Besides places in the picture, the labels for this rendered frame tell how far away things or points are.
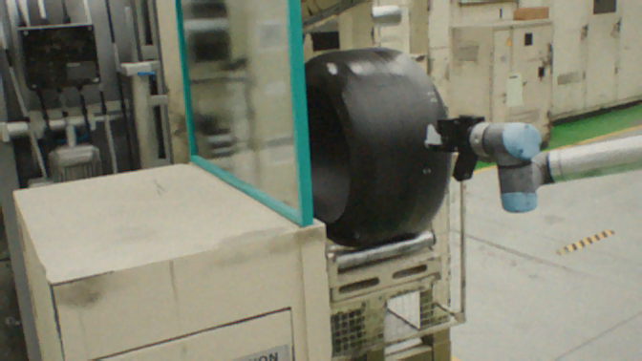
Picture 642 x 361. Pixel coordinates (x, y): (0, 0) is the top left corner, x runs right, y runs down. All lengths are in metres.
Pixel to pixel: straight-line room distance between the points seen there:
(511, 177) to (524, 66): 5.30
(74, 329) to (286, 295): 0.31
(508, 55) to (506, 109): 0.48
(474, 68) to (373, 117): 4.87
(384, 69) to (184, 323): 1.04
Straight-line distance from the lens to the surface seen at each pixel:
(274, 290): 1.06
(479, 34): 6.53
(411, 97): 1.83
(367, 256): 1.93
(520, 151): 1.52
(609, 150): 1.64
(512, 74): 6.71
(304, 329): 1.11
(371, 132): 1.75
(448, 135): 1.68
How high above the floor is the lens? 1.60
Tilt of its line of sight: 15 degrees down
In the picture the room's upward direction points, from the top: 3 degrees counter-clockwise
